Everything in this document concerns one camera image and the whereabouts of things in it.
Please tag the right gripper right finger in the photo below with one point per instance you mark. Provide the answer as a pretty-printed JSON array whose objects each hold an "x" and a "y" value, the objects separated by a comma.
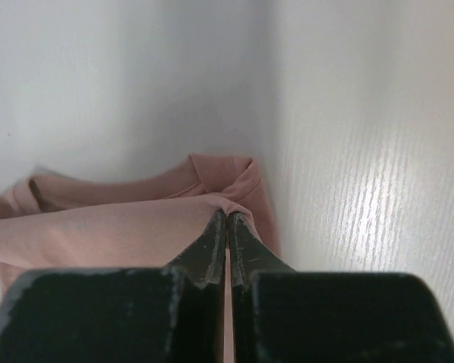
[{"x": 282, "y": 315}]

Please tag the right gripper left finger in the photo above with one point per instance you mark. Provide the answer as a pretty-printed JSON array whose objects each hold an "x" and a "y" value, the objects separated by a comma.
[{"x": 169, "y": 314}]

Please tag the pink t shirt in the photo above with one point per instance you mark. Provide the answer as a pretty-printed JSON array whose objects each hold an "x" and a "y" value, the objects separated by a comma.
[{"x": 51, "y": 221}]

